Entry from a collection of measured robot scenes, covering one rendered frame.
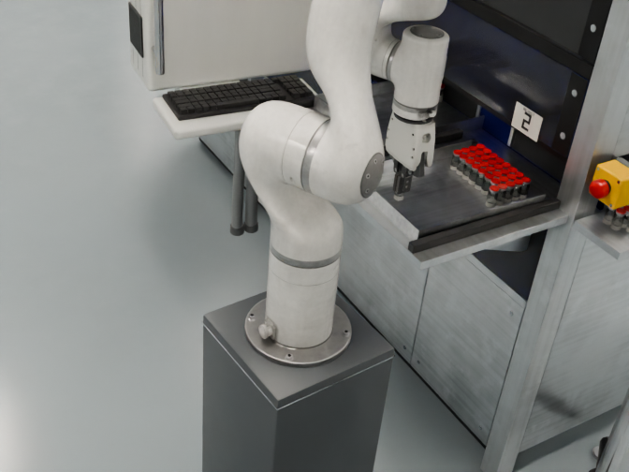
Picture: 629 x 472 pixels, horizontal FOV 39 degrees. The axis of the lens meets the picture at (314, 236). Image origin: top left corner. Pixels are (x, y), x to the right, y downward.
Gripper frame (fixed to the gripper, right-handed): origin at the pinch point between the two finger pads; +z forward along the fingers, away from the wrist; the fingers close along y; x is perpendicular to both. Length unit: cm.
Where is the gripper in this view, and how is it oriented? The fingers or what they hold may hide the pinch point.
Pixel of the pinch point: (402, 182)
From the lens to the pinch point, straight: 175.4
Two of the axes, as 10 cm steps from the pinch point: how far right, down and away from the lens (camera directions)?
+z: -0.8, 8.1, 5.8
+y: -5.1, -5.3, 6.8
